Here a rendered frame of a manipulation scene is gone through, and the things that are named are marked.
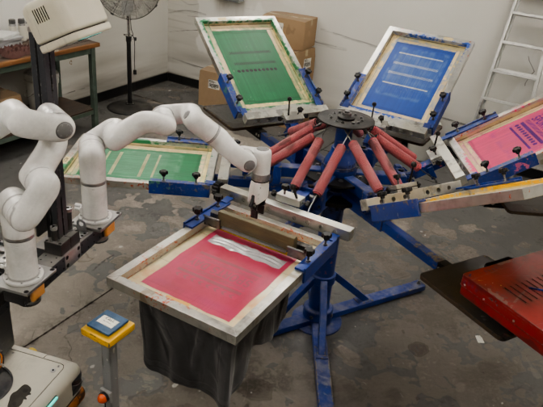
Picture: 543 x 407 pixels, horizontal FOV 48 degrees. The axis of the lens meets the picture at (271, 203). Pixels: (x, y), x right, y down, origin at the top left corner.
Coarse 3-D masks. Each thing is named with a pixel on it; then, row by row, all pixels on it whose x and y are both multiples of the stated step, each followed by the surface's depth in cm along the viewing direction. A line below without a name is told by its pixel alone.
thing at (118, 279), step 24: (264, 216) 283; (168, 240) 258; (312, 240) 270; (144, 264) 243; (120, 288) 229; (144, 288) 226; (288, 288) 236; (168, 312) 220; (192, 312) 216; (264, 312) 222; (216, 336) 211; (240, 336) 209
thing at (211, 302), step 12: (264, 252) 262; (276, 252) 263; (240, 264) 252; (252, 264) 253; (264, 264) 254; (288, 264) 255; (264, 276) 246; (276, 276) 247; (204, 288) 235; (252, 288) 238; (264, 288) 239; (192, 300) 228; (204, 300) 228; (216, 300) 229; (228, 300) 230; (240, 300) 230; (216, 312) 223; (228, 312) 224
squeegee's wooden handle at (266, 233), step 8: (224, 216) 269; (232, 216) 266; (240, 216) 266; (224, 224) 270; (232, 224) 268; (240, 224) 266; (248, 224) 263; (256, 224) 261; (264, 224) 262; (240, 232) 267; (248, 232) 265; (256, 232) 262; (264, 232) 260; (272, 232) 258; (280, 232) 257; (264, 240) 262; (272, 240) 260; (280, 240) 257; (288, 240) 255; (296, 240) 256; (296, 248) 258
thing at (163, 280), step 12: (204, 240) 267; (240, 240) 269; (192, 252) 257; (216, 252) 259; (228, 252) 260; (168, 264) 248; (180, 264) 249; (156, 276) 240; (168, 276) 240; (156, 288) 233; (168, 288) 233; (180, 288) 234; (192, 288) 235
